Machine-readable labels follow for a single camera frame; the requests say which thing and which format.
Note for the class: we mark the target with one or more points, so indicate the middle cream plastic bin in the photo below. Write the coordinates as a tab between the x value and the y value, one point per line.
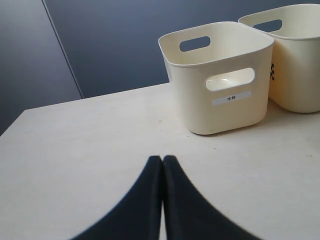
295	66

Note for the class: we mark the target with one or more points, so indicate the left cream plastic bin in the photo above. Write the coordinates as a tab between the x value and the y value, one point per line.
220	75

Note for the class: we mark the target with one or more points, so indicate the cream plastic bin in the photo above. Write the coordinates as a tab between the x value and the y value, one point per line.
220	75
295	66

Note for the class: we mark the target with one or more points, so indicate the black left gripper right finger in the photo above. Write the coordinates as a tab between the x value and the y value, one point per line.
188	215

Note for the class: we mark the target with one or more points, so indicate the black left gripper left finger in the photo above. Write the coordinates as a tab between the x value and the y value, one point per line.
137	216

